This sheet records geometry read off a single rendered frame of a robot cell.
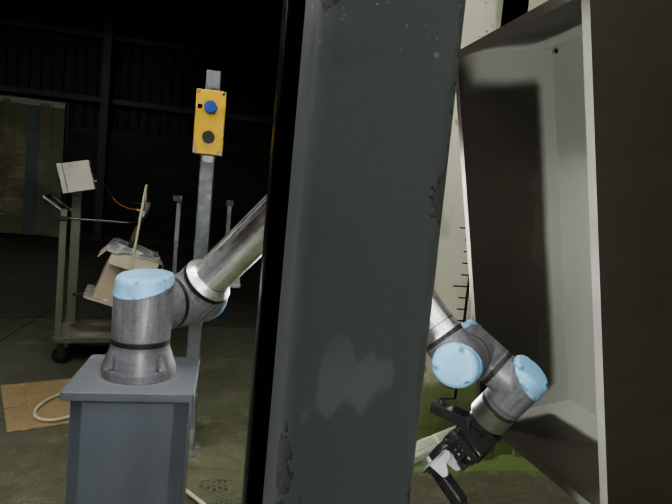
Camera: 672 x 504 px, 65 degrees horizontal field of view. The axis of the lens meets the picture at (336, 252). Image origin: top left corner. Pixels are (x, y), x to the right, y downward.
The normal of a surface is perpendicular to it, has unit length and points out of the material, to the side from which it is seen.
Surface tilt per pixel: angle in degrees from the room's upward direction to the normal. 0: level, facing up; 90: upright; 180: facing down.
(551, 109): 90
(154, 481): 90
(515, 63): 90
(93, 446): 90
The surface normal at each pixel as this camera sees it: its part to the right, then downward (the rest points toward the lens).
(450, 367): -0.40, 0.11
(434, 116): 0.19, 0.11
